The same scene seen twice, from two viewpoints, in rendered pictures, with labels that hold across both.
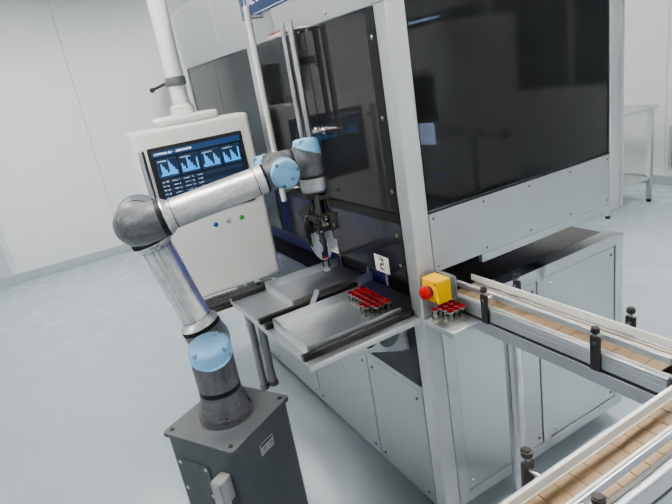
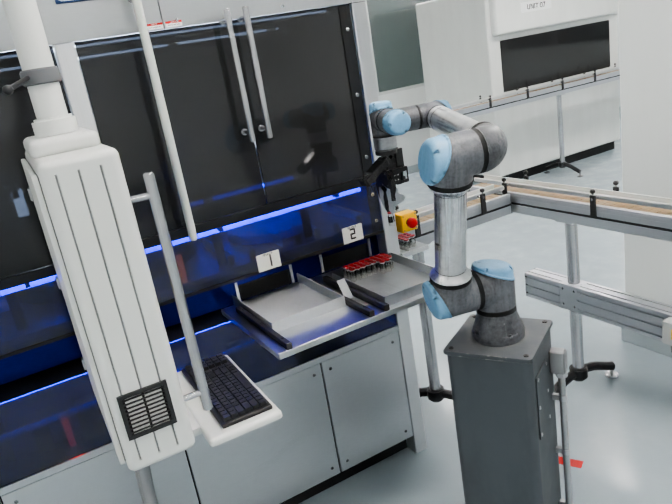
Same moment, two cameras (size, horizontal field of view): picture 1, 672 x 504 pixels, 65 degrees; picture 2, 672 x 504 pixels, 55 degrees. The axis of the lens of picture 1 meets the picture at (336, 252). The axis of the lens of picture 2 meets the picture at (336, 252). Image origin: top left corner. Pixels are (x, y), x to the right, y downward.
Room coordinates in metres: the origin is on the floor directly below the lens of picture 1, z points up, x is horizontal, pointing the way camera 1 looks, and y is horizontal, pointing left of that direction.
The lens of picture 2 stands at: (1.75, 2.10, 1.68)
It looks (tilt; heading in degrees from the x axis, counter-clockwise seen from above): 18 degrees down; 270
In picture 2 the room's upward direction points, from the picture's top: 10 degrees counter-clockwise
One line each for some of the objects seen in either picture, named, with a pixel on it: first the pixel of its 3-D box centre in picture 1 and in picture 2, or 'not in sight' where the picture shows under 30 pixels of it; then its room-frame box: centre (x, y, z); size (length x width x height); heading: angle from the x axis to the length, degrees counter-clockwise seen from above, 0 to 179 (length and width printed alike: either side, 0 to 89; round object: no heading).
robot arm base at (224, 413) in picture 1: (222, 398); (497, 319); (1.31, 0.38, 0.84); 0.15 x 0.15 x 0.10
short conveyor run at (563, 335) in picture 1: (551, 323); (441, 214); (1.27, -0.54, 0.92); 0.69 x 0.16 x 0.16; 27
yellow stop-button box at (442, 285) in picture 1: (438, 287); (404, 220); (1.46, -0.28, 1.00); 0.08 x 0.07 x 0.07; 117
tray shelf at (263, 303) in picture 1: (324, 305); (341, 297); (1.75, 0.07, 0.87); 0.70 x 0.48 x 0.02; 27
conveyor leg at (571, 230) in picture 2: not in sight; (574, 301); (0.75, -0.44, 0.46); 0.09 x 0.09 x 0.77; 27
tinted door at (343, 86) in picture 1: (350, 116); (308, 103); (1.75, -0.12, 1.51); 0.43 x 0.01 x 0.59; 27
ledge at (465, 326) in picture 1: (456, 321); (405, 248); (1.46, -0.33, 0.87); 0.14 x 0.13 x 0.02; 117
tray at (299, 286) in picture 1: (317, 281); (286, 300); (1.93, 0.09, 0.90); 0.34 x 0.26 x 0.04; 117
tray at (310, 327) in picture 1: (336, 318); (389, 277); (1.58, 0.04, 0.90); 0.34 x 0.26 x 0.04; 117
